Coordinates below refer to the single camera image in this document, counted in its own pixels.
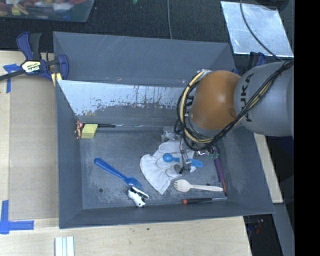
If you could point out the clear shiny plastic object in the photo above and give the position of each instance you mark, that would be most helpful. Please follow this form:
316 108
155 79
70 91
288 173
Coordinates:
170 133

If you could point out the white cloth glove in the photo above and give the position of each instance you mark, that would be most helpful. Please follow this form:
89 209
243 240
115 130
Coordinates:
155 172

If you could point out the blue plastic spoon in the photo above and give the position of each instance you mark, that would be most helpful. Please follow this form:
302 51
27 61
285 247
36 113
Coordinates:
168 157

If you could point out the thin black pen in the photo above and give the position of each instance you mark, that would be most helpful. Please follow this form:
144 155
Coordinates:
106 125

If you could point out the yellow sponge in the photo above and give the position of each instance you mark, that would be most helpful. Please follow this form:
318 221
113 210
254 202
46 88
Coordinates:
89 131

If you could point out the grey metal bin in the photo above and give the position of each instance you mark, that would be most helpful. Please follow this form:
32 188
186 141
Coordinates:
112 150

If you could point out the black and white toy animal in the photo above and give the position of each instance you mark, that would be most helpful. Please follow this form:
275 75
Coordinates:
137 197

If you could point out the pale wooden fork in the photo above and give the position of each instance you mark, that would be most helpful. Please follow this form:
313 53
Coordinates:
185 186

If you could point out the small red-brown toy figure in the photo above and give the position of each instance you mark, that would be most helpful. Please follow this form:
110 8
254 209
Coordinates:
78 130

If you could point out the black screwdriver with orange end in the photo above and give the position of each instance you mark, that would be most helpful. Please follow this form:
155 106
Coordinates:
200 200

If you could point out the blue plastic fork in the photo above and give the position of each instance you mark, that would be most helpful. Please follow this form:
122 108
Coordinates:
112 170

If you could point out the purple pen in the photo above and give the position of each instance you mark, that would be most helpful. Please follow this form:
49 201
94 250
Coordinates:
218 170

